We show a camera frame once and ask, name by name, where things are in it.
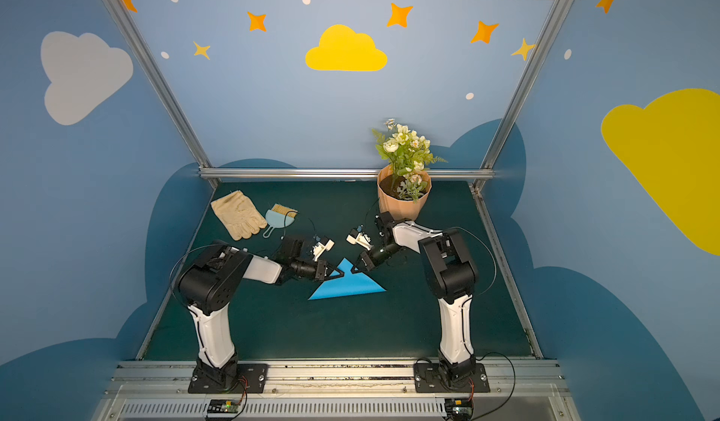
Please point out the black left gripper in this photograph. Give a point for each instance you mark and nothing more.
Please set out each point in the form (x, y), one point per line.
(323, 270)

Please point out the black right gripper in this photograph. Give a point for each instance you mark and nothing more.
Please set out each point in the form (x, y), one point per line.
(364, 261)

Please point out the blue square paper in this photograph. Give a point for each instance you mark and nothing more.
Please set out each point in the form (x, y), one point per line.
(350, 285)

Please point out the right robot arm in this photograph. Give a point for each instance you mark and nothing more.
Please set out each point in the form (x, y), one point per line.
(450, 273)

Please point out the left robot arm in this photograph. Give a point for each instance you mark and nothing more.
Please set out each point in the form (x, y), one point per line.
(207, 288)

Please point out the light blue hand brush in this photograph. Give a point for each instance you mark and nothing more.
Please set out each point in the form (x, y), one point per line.
(278, 217)

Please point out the pink flower pot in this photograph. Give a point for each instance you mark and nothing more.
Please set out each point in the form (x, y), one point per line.
(399, 209)

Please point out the beige work glove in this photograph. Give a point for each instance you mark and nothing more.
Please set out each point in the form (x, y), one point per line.
(239, 215)

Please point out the artificial flowering plant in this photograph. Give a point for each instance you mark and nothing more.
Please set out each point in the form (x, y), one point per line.
(408, 155)

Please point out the right controller board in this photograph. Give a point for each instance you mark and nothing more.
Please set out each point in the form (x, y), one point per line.
(458, 409)

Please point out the controller board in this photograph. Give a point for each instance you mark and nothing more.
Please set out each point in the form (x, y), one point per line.
(223, 409)
(458, 409)

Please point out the left controller board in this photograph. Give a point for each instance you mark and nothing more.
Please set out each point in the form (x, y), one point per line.
(223, 409)

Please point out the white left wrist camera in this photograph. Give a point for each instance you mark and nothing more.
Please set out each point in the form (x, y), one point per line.
(322, 245)

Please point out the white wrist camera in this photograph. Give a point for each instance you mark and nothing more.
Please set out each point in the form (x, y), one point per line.
(358, 237)
(322, 245)

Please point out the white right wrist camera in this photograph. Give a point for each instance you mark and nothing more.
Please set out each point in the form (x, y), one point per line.
(358, 237)

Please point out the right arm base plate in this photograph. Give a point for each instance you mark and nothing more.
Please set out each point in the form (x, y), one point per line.
(432, 377)

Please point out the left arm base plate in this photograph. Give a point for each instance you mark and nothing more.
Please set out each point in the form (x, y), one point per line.
(253, 379)

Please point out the aluminium frame back bar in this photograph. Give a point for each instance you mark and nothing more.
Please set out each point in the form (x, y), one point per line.
(330, 174)

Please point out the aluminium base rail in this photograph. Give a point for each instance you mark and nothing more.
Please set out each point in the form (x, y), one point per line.
(340, 389)

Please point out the aluminium frame right post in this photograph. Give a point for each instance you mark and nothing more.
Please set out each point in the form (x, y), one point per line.
(549, 32)

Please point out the aluminium frame post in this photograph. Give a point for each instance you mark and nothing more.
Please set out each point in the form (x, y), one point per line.
(549, 32)
(122, 17)

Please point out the aluminium frame left post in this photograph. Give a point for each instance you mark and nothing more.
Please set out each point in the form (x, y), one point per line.
(122, 17)

